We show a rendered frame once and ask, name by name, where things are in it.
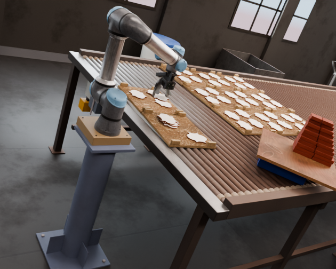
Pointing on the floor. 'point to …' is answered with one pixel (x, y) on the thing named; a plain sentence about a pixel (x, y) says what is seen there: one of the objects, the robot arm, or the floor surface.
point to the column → (83, 213)
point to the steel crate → (245, 64)
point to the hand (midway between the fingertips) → (159, 95)
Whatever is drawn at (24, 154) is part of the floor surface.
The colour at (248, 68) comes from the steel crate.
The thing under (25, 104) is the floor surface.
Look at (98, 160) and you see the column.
